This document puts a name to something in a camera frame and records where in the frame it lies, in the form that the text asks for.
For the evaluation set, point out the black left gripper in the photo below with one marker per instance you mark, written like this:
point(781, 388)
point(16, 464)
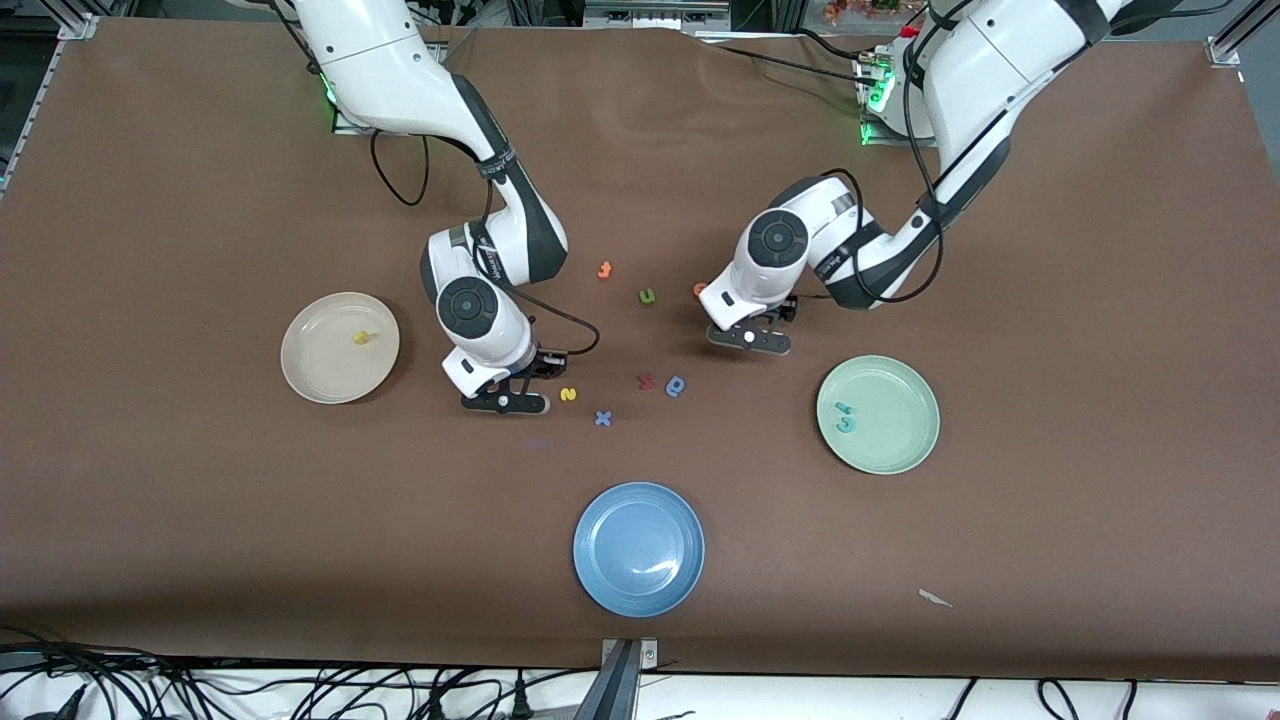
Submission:
point(786, 309)

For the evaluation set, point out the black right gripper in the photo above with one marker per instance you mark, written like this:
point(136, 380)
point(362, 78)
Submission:
point(542, 364)

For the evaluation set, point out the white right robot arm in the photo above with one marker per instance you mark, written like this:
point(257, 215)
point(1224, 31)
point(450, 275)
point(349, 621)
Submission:
point(380, 70)

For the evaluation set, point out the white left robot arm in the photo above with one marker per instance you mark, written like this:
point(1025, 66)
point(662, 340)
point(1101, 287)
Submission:
point(1000, 60)

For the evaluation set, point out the blue letter a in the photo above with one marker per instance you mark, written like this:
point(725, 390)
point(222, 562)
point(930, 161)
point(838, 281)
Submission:
point(683, 384)

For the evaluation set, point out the pale green plate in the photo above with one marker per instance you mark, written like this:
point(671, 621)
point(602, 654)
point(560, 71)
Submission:
point(895, 430)

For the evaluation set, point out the brown table cover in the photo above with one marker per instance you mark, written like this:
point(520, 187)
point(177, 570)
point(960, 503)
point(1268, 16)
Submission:
point(640, 180)

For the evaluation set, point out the beige brown plate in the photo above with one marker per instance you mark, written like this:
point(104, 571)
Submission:
point(330, 365)

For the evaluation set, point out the blue plate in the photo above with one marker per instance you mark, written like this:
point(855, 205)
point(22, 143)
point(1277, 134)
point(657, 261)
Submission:
point(638, 550)

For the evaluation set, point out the orange dried plant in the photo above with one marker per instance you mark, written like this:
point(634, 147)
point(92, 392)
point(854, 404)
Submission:
point(870, 8)

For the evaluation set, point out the white paper scrap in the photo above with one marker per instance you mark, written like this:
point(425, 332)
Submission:
point(935, 598)

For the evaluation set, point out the grey metal device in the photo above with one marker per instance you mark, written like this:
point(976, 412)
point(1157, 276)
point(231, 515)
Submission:
point(655, 12)

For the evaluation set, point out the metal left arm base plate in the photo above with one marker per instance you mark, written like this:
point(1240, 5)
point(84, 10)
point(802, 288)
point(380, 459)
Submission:
point(880, 140)

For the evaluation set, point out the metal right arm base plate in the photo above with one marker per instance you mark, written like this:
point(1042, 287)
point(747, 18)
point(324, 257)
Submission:
point(340, 128)

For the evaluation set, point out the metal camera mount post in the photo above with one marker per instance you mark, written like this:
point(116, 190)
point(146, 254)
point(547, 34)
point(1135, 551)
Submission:
point(615, 690)

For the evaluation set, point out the aluminium frame corner bracket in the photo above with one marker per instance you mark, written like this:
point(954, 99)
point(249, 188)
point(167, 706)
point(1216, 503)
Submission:
point(1225, 50)
point(78, 25)

